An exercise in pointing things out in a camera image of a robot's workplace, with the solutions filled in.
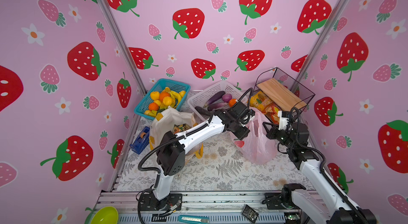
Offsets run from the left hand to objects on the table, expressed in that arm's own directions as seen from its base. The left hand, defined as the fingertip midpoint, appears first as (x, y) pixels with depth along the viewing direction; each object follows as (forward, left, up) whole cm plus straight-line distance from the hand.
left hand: (244, 130), depth 81 cm
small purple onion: (+35, +6, -11) cm, 37 cm away
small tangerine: (+24, +57, -10) cm, 63 cm away
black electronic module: (-35, 0, -13) cm, 37 cm away
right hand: (+2, -9, +4) cm, 10 cm away
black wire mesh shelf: (+28, -23, +1) cm, 37 cm away
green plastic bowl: (-35, +65, -16) cm, 76 cm away
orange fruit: (+33, +51, -7) cm, 61 cm away
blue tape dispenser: (-1, +57, -10) cm, 58 cm away
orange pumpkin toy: (+30, +3, -11) cm, 32 cm away
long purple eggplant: (+36, +15, -13) cm, 41 cm away
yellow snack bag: (+29, -16, -8) cm, 34 cm away
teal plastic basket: (+23, +62, -7) cm, 66 cm away
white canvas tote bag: (+6, +44, -1) cm, 44 cm away
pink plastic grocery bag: (-11, -5, +2) cm, 12 cm away
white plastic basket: (+29, +28, -10) cm, 41 cm away
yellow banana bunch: (+34, +42, -10) cm, 55 cm away
